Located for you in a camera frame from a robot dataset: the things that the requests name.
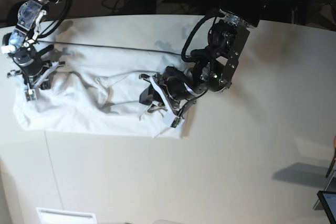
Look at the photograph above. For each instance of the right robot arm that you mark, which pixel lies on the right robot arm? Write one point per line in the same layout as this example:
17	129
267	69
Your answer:
19	45

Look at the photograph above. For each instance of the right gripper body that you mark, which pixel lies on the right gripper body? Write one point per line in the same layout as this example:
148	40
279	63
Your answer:
34	69

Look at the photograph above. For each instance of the black tablet with stand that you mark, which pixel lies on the black tablet with stand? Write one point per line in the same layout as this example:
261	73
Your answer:
326	199

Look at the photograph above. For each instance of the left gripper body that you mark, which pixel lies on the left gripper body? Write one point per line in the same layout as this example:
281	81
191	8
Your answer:
179	86

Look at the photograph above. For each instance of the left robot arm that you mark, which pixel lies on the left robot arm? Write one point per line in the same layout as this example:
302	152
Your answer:
213	66

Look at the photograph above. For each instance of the white T-shirt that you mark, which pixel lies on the white T-shirt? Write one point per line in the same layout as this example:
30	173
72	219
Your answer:
97	92

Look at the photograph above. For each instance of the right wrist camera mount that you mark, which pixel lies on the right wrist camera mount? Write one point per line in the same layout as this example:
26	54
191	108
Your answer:
33	83

